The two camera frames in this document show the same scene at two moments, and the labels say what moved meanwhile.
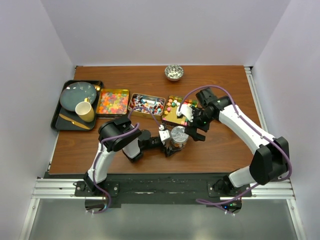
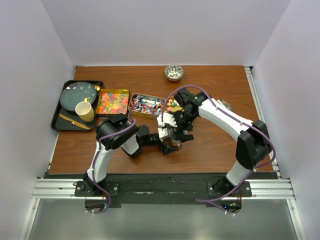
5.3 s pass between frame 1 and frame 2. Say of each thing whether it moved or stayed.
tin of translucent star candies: stayed
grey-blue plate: stayed
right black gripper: moved
